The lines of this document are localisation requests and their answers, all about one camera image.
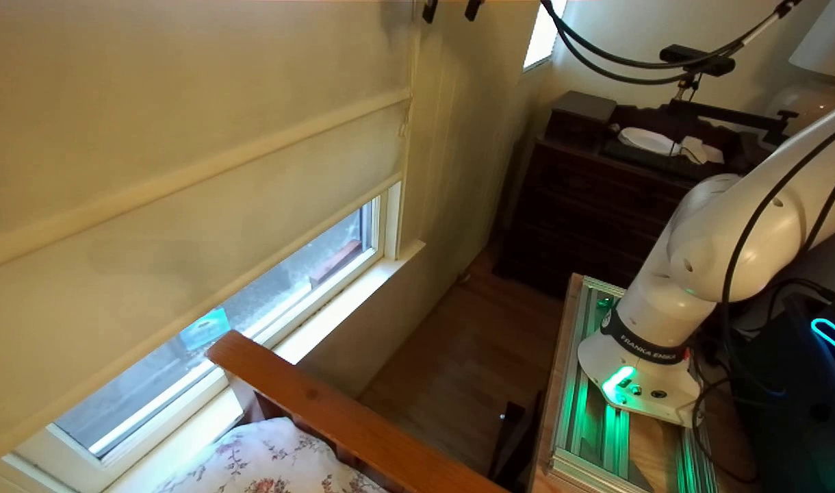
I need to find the cream roller blind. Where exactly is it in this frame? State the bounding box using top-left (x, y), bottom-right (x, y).
top-left (0, 0), bottom-right (417, 456)

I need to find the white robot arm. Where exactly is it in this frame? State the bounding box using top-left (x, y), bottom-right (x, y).
top-left (577, 111), bottom-right (835, 427)

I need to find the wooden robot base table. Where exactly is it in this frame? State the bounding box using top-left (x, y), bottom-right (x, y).
top-left (529, 275), bottom-right (721, 493)

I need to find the dark wooden dresser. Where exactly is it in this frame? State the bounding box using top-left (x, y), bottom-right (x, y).
top-left (497, 92), bottom-right (770, 296)

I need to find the white object on dresser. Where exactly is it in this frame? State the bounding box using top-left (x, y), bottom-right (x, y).
top-left (617, 126), bottom-right (727, 166)

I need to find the floral bedding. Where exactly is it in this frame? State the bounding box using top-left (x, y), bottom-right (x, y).
top-left (157, 419), bottom-right (387, 493)

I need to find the black computer with neon light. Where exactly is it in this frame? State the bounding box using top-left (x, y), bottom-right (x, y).
top-left (733, 296), bottom-right (835, 493)

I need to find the white table lamp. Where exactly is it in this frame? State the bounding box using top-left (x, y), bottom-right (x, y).
top-left (768, 0), bottom-right (835, 118)

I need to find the wooden bed frame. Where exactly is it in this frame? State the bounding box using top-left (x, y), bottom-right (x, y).
top-left (208, 331), bottom-right (503, 493)

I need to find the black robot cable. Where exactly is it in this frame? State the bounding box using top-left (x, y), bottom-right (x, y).
top-left (534, 0), bottom-right (802, 92)

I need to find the black camera on stand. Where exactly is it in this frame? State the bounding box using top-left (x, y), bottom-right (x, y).
top-left (659, 44), bottom-right (737, 103)

